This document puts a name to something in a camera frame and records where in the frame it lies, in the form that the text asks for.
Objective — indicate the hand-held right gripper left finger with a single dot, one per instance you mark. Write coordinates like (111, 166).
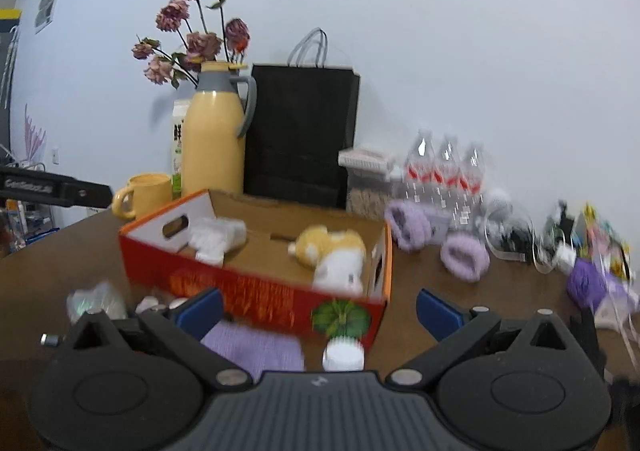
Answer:
(200, 313)

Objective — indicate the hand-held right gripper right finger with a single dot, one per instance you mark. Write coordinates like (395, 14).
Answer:
(440, 316)

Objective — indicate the red cardboard box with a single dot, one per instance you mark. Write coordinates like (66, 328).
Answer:
(240, 291)

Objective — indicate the purple knit cloth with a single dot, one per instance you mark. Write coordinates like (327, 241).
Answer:
(260, 351)

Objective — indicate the clear cotton swab box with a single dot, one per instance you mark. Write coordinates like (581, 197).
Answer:
(215, 236)

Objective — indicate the yellow mug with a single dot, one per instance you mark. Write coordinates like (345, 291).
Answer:
(150, 193)

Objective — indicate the crumpled silvery plastic bag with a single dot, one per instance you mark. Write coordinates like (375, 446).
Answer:
(95, 298)

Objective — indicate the white round device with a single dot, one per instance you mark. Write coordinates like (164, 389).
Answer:
(497, 203)

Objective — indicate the yellow white plush toy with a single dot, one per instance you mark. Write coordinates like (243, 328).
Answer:
(330, 243)

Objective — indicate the clear water bottle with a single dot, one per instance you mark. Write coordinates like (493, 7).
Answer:
(472, 181)
(417, 171)
(445, 176)

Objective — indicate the white milk carton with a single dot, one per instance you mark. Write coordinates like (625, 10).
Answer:
(178, 131)

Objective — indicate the clear food container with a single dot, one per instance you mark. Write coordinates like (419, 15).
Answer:
(362, 191)

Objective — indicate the purple pouch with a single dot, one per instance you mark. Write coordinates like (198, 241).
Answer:
(585, 281)

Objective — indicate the small metal cylinder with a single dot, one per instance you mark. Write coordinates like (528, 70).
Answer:
(50, 339)

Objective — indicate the black object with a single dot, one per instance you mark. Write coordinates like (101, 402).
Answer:
(590, 341)

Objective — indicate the black small device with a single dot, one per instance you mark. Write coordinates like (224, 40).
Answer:
(564, 218)

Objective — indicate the yellow thermos jug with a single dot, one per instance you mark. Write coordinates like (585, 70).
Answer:
(215, 141)

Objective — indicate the colourful snack packets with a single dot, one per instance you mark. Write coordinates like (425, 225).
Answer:
(602, 236)

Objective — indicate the black paper bag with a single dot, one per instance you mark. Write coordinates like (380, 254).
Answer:
(300, 131)

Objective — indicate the dried pink flower bouquet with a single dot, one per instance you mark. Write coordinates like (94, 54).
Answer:
(202, 43)

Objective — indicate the white wall outlet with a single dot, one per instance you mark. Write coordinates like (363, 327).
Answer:
(56, 155)

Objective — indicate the wall vent window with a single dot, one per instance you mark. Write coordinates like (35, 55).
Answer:
(47, 6)

